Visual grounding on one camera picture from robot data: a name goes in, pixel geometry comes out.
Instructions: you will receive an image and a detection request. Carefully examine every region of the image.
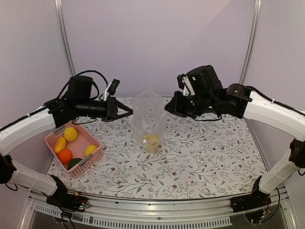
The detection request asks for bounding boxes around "right aluminium frame post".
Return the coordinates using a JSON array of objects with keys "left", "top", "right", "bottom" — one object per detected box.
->
[{"left": 239, "top": 0, "right": 262, "bottom": 84}]

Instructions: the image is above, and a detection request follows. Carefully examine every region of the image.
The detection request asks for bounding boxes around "left aluminium frame post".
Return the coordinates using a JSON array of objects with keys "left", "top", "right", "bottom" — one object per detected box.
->
[{"left": 54, "top": 0, "right": 75, "bottom": 76}]

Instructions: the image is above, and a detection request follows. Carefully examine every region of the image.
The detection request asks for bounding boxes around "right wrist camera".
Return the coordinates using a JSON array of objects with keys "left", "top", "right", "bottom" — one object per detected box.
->
[{"left": 177, "top": 74, "right": 195, "bottom": 96}]

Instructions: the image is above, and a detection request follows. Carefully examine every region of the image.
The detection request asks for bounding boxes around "front aluminium rail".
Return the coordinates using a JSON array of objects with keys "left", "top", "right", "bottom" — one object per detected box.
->
[{"left": 20, "top": 187, "right": 301, "bottom": 229}]

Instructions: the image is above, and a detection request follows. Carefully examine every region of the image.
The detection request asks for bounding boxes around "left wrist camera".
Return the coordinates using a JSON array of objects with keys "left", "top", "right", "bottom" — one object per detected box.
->
[{"left": 99, "top": 79, "right": 121, "bottom": 101}]

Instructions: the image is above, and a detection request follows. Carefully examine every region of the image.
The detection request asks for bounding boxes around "yellow mango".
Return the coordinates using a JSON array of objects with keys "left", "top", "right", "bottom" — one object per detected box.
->
[
  {"left": 85, "top": 145, "right": 97, "bottom": 157},
  {"left": 54, "top": 137, "right": 66, "bottom": 154}
]

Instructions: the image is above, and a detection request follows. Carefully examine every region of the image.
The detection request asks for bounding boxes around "pink plastic basket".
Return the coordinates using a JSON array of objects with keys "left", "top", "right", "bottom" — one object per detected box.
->
[{"left": 44, "top": 122, "right": 103, "bottom": 178}]

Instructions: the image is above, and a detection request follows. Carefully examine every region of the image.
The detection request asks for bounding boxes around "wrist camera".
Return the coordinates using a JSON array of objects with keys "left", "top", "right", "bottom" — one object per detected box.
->
[
  {"left": 99, "top": 79, "right": 121, "bottom": 101},
  {"left": 177, "top": 74, "right": 195, "bottom": 96}
]

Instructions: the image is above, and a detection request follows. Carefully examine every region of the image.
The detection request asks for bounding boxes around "orange fruit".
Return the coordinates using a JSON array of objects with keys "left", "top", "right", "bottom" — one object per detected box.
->
[{"left": 58, "top": 148, "right": 73, "bottom": 165}]

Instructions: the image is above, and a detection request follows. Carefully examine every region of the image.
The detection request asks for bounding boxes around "yellow lemon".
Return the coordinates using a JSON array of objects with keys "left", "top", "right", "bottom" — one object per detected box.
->
[{"left": 64, "top": 127, "right": 78, "bottom": 142}]

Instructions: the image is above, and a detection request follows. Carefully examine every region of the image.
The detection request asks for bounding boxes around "clear zip top bag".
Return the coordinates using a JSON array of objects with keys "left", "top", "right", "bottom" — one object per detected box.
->
[{"left": 129, "top": 89, "right": 166, "bottom": 152}]

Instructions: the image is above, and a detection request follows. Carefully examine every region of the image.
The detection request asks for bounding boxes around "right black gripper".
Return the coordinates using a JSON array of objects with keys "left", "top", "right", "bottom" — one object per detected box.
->
[{"left": 165, "top": 90, "right": 217, "bottom": 119}]

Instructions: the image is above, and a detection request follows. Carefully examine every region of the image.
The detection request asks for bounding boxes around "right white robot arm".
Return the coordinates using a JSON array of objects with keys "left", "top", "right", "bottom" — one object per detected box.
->
[{"left": 164, "top": 65, "right": 305, "bottom": 212}]

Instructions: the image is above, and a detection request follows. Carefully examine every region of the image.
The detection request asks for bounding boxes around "yellow banana bunch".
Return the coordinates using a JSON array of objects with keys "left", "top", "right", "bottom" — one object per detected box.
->
[{"left": 142, "top": 134, "right": 160, "bottom": 152}]

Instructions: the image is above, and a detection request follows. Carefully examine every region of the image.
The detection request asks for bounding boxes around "aluminium frame post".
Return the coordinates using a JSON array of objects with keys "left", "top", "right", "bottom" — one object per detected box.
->
[
  {"left": 239, "top": 0, "right": 262, "bottom": 84},
  {"left": 54, "top": 0, "right": 75, "bottom": 76}
]

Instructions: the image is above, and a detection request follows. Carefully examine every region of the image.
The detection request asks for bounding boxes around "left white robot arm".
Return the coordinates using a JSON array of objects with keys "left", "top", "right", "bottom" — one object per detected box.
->
[{"left": 0, "top": 72, "right": 133, "bottom": 211}]

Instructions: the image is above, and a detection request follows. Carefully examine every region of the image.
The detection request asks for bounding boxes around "green avocado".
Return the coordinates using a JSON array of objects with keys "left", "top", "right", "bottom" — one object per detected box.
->
[{"left": 67, "top": 158, "right": 82, "bottom": 170}]

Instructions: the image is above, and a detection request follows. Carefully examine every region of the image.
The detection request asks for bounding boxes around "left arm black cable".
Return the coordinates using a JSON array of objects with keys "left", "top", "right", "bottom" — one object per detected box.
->
[{"left": 58, "top": 70, "right": 110, "bottom": 101}]

